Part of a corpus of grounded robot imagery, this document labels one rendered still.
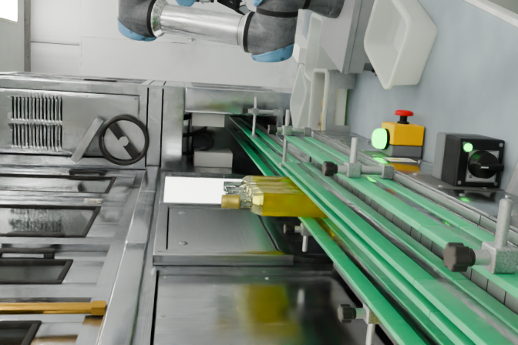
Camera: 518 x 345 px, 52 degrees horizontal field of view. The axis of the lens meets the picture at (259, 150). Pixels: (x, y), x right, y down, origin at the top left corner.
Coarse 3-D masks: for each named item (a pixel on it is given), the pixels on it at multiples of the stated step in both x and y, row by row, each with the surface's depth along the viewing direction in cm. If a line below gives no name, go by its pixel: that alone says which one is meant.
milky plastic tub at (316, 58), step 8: (312, 16) 187; (320, 16) 177; (312, 24) 189; (320, 24) 189; (312, 32) 190; (320, 32) 190; (312, 40) 191; (312, 48) 192; (320, 48) 176; (312, 56) 193; (320, 56) 177; (328, 56) 179; (304, 64) 194; (312, 64) 194; (320, 64) 179; (328, 64) 180; (304, 72) 194
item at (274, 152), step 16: (240, 128) 256; (256, 128) 257; (256, 144) 207; (272, 144) 205; (272, 160) 173; (288, 160) 172; (288, 176) 148; (304, 192) 129; (320, 208) 116; (336, 224) 104; (352, 240) 94; (368, 256) 87; (384, 272) 80; (400, 288) 74; (416, 304) 69; (432, 304) 68; (432, 320) 65; (448, 320) 64; (448, 336) 61; (464, 336) 60
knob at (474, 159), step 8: (480, 152) 85; (488, 152) 85; (472, 160) 85; (480, 160) 84; (488, 160) 84; (496, 160) 84; (472, 168) 85; (480, 168) 83; (488, 168) 83; (496, 168) 83; (480, 176) 85; (488, 176) 85
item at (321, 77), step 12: (312, 72) 176; (324, 72) 166; (312, 84) 176; (324, 84) 176; (312, 96) 177; (324, 96) 161; (312, 108) 177; (324, 108) 161; (312, 120) 178; (324, 120) 162
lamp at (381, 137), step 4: (376, 132) 116; (380, 132) 115; (384, 132) 115; (388, 132) 115; (372, 136) 117; (376, 136) 115; (380, 136) 115; (384, 136) 115; (388, 136) 115; (372, 140) 117; (376, 140) 115; (380, 140) 115; (384, 140) 115; (388, 140) 115; (372, 144) 118; (376, 144) 116; (380, 144) 115; (384, 144) 115; (388, 144) 115; (380, 148) 117; (384, 148) 116
